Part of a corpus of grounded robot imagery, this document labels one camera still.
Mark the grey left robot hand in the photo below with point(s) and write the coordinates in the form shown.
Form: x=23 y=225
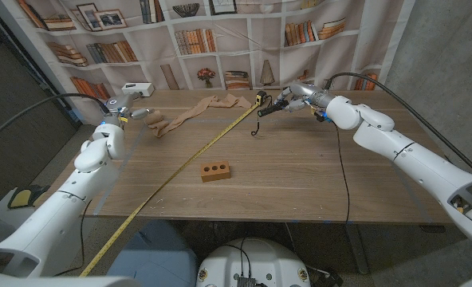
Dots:
x=120 y=105

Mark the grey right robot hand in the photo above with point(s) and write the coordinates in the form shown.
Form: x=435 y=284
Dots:
x=311 y=95

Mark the beige stocking cloth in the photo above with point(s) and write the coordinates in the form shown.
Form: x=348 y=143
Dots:
x=204 y=105

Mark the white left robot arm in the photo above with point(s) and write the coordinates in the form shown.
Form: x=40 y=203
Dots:
x=72 y=199

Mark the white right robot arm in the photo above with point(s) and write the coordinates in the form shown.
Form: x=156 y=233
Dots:
x=419 y=163

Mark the yellow measuring tape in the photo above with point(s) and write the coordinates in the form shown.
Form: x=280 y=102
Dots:
x=204 y=149

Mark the orange brick block three holes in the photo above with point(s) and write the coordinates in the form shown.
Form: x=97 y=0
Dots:
x=216 y=173

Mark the white power box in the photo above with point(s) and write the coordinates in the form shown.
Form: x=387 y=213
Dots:
x=142 y=88

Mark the printed bookshelf backdrop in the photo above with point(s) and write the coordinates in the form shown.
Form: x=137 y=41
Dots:
x=236 y=68

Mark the yellow and black floor pedal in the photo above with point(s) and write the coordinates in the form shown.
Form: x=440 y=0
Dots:
x=22 y=197

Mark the blue stool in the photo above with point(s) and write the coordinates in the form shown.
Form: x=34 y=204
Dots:
x=160 y=255

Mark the grey table leg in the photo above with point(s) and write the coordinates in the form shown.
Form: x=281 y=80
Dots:
x=355 y=247

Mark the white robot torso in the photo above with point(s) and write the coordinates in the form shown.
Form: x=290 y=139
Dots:
x=256 y=259

